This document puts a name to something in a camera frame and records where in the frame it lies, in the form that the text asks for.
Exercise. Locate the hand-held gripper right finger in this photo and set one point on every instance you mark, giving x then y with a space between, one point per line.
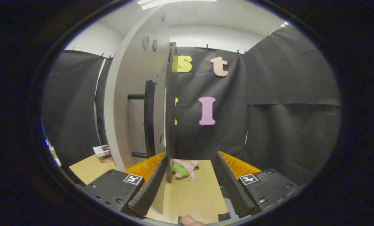
230 185

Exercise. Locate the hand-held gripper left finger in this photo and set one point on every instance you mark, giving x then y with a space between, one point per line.
152 186

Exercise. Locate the light grey shoe cabinet door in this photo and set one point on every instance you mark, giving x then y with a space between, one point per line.
124 125

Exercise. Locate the grey shoe cabinet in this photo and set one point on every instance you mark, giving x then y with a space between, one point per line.
171 110

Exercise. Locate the pink and green plush toy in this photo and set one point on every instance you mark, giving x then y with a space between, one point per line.
186 166

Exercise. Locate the brown cardboard box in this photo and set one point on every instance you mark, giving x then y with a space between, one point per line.
106 159

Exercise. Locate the white cardboard box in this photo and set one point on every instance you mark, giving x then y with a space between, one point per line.
100 150

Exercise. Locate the black backdrop cloth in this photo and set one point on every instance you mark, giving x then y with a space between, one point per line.
268 125

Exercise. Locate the white side table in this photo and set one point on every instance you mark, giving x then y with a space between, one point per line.
55 158

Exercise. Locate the small ceiling light panel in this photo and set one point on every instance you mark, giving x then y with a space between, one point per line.
284 24

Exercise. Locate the large ceiling light panel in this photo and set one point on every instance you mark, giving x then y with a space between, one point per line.
174 3

